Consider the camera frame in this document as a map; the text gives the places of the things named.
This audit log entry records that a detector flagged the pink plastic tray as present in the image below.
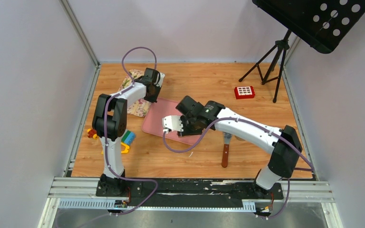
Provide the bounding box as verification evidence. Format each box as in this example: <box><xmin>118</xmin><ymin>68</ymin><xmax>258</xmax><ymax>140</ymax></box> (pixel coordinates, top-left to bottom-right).
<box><xmin>141</xmin><ymin>97</ymin><xmax>200</xmax><ymax>145</ymax></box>

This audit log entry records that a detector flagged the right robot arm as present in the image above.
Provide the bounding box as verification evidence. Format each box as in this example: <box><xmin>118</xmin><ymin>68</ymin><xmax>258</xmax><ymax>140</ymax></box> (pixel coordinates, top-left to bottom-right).
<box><xmin>169</xmin><ymin>96</ymin><xmax>302</xmax><ymax>199</ymax></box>

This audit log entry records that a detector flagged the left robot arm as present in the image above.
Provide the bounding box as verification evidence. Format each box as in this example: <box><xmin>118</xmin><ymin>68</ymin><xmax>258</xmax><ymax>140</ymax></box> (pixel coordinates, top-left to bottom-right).
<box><xmin>92</xmin><ymin>68</ymin><xmax>165</xmax><ymax>197</ymax></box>

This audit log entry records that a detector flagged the floral cutting mat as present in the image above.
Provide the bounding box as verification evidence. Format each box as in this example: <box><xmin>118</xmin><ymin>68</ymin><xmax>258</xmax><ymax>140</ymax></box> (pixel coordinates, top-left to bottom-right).
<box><xmin>119</xmin><ymin>69</ymin><xmax>152</xmax><ymax>117</ymax></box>

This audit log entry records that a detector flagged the blue green toy brick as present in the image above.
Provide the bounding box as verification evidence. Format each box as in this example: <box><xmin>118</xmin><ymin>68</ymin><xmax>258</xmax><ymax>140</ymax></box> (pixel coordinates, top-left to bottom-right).
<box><xmin>121</xmin><ymin>130</ymin><xmax>136</xmax><ymax>146</ymax></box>

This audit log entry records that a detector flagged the red grid box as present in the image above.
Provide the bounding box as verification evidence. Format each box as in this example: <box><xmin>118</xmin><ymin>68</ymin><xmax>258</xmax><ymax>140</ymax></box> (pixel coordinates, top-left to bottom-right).
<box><xmin>234</xmin><ymin>86</ymin><xmax>255</xmax><ymax>100</ymax></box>

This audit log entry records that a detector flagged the yellow triangular toy block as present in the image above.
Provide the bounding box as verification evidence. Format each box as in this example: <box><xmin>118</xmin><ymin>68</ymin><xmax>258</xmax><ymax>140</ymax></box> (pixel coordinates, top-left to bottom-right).
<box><xmin>105</xmin><ymin>142</ymin><xmax>130</xmax><ymax>154</ymax></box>

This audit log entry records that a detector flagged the red yellow toy piece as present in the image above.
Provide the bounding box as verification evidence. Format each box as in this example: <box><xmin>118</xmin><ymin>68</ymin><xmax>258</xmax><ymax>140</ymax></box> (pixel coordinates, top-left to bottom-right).
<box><xmin>86</xmin><ymin>128</ymin><xmax>99</xmax><ymax>140</ymax></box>

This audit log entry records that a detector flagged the black music stand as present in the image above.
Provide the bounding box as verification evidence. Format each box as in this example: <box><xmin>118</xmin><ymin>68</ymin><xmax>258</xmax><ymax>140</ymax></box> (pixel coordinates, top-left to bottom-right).
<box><xmin>239</xmin><ymin>0</ymin><xmax>365</xmax><ymax>103</ymax></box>

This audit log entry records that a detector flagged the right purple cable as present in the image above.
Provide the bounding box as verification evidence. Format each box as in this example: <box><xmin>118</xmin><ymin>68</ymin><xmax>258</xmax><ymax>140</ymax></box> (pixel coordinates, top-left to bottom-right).
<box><xmin>163</xmin><ymin>117</ymin><xmax>315</xmax><ymax>220</ymax></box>

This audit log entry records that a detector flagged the purple cable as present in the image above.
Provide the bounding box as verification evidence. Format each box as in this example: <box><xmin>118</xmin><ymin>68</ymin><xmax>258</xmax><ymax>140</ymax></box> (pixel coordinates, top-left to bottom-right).
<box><xmin>163</xmin><ymin>117</ymin><xmax>315</xmax><ymax>220</ymax></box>
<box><xmin>55</xmin><ymin>46</ymin><xmax>159</xmax><ymax>228</ymax></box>

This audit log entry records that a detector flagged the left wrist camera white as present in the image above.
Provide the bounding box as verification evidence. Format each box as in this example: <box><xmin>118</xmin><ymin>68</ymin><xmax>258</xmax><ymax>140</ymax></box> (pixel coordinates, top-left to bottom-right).
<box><xmin>156</xmin><ymin>72</ymin><xmax>165</xmax><ymax>87</ymax></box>

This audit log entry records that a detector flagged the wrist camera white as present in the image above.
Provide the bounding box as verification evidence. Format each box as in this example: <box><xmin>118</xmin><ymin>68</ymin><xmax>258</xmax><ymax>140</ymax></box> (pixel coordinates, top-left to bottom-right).
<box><xmin>156</xmin><ymin>72</ymin><xmax>165</xmax><ymax>87</ymax></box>
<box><xmin>162</xmin><ymin>115</ymin><xmax>183</xmax><ymax>133</ymax></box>

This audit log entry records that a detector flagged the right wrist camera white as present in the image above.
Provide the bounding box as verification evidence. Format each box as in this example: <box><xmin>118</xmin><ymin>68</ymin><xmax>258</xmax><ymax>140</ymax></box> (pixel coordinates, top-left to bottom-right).
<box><xmin>162</xmin><ymin>115</ymin><xmax>183</xmax><ymax>133</ymax></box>

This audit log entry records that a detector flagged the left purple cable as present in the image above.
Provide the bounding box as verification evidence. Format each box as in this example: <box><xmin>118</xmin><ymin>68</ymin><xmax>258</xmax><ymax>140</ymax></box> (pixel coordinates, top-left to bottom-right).
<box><xmin>55</xmin><ymin>46</ymin><xmax>159</xmax><ymax>228</ymax></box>

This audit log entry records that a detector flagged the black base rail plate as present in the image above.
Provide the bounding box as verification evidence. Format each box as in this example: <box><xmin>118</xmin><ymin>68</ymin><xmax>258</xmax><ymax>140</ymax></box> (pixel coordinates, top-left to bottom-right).
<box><xmin>96</xmin><ymin>177</ymin><xmax>284</xmax><ymax>208</ymax></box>

